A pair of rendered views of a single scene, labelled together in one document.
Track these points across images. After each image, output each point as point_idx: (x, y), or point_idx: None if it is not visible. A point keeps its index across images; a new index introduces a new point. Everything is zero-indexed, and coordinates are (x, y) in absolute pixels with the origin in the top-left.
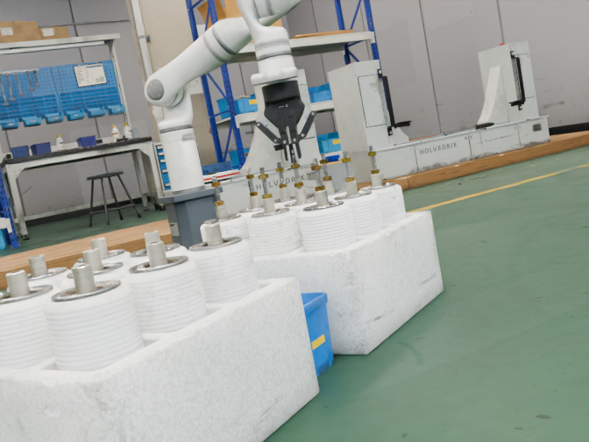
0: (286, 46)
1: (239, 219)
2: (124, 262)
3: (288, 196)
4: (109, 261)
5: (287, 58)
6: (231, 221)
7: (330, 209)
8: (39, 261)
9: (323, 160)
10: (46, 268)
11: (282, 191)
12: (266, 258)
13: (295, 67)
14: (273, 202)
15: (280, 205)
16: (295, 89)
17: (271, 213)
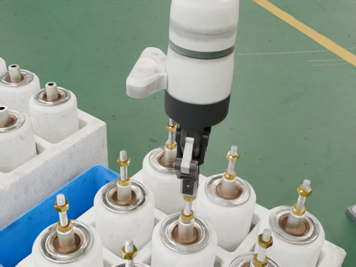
0: (180, 38)
1: (152, 173)
2: (35, 111)
3: (291, 224)
4: (30, 103)
5: (175, 59)
6: (147, 167)
7: (35, 246)
8: (9, 70)
9: (258, 239)
10: (14, 77)
11: (289, 213)
12: (84, 214)
13: (129, 83)
14: (118, 189)
15: (263, 219)
16: (175, 112)
17: (100, 194)
